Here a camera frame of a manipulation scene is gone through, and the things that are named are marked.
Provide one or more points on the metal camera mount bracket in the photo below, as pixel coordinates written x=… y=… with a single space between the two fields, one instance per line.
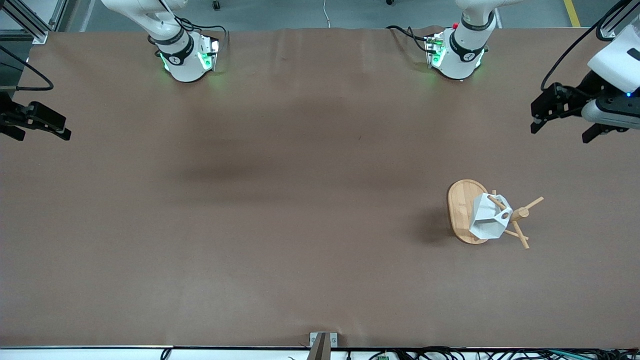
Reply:
x=322 y=345

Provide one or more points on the aluminium frame profile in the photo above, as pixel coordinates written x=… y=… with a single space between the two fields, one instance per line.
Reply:
x=30 y=22
x=609 y=34

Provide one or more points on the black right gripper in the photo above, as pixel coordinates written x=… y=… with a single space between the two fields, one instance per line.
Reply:
x=9 y=118

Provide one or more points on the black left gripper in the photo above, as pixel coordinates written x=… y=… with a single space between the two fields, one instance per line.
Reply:
x=586 y=89

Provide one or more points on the white faceted cup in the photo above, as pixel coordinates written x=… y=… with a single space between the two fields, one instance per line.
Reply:
x=487 y=222

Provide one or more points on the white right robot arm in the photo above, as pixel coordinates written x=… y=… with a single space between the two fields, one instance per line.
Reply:
x=185 y=65

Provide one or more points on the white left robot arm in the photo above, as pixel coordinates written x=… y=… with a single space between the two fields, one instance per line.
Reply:
x=462 y=60

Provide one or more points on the wooden cup rack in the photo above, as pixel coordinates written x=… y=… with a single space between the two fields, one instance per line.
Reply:
x=459 y=210

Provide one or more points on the brown paper table cover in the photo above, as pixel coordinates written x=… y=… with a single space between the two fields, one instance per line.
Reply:
x=320 y=260

